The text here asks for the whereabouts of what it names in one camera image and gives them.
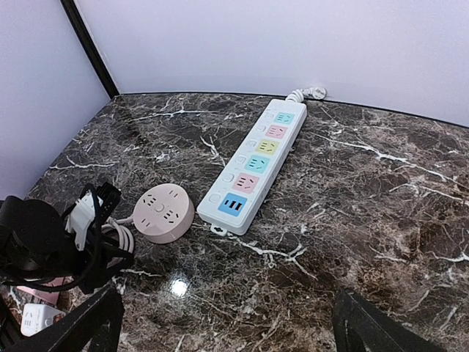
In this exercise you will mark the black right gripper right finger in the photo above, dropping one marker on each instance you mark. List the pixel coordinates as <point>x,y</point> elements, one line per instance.
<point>359,326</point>

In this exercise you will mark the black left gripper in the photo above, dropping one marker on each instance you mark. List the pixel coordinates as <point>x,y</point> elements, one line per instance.
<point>37,252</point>

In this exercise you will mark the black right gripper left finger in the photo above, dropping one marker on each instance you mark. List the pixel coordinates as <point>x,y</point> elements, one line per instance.
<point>95,324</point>

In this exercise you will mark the white cube socket adapter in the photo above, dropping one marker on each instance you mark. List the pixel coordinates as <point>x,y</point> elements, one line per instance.
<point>37,317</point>

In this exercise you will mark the pink round socket hub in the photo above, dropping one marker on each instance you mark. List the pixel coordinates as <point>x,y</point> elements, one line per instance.
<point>164,213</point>

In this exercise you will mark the white multicolour power strip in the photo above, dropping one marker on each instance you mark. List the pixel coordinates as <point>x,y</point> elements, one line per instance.
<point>236,196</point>

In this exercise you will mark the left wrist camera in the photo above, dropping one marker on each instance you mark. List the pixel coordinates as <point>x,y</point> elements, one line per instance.
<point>80,219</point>

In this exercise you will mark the black left corner post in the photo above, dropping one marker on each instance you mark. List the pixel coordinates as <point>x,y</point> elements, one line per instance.
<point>87,43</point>

